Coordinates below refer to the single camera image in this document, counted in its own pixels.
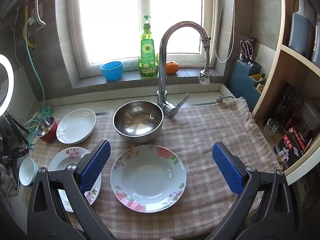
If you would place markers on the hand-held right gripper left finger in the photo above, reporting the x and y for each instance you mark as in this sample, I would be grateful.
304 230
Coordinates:
96 165

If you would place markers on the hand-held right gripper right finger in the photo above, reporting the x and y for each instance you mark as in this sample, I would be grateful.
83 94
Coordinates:
228 170

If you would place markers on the small floral plate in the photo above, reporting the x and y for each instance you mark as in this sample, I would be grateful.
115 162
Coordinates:
65 158

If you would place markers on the white oval plate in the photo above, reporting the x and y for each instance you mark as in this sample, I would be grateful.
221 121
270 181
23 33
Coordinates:
77 125

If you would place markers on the large floral plate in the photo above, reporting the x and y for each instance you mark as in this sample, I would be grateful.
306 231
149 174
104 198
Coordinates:
148 180

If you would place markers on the red steel-lined bowl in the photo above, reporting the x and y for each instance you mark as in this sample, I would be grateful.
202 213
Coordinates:
47 130

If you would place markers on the large steel bowl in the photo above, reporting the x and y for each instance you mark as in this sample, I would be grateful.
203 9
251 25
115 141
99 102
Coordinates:
138 121

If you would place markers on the light blue bowl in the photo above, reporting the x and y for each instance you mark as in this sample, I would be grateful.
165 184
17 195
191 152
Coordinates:
26 171

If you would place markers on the pink plaid cloth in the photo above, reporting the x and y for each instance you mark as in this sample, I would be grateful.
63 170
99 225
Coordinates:
200 135

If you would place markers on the clear glass cup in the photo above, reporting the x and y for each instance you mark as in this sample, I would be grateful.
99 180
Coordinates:
271 126

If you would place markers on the red and black box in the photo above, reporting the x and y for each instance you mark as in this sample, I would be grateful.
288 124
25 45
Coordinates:
292 145

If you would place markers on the steel soap dispenser pump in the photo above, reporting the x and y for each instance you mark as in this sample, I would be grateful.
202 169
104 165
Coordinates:
221 98

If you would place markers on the teal power strip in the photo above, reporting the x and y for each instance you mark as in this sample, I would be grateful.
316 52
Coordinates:
48 111

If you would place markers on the black device on tripod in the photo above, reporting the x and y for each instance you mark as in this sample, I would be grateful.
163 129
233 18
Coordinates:
15 155

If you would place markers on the blue knife holder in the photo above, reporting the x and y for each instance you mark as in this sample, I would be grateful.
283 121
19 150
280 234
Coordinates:
243 85

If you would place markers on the tall black box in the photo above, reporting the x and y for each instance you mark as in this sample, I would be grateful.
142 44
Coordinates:
285 102

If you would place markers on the black tripod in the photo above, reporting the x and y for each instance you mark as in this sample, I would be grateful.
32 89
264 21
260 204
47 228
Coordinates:
15 125

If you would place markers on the blue fluted silicone cup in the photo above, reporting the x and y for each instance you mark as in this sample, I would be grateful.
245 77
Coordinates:
111 71

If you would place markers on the wooden shelf unit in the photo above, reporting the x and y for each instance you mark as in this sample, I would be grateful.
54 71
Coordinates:
277 80

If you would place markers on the orange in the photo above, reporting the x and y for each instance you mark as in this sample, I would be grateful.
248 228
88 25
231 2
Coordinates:
172 67

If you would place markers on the green dish soap bottle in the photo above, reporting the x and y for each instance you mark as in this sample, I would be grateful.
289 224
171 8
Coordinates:
148 55

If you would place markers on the black scissors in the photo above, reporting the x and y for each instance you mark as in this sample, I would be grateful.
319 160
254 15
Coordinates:
247 48

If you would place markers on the chrome kitchen faucet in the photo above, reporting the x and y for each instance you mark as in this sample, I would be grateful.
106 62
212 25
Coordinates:
163 55

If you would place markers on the white framed window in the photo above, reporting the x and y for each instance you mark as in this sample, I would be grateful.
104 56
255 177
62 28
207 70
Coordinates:
140 17

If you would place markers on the yellow pipe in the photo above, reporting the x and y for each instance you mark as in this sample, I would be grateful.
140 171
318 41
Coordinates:
25 25

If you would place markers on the dark blue cutting board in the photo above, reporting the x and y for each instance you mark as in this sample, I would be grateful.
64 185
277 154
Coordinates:
300 30

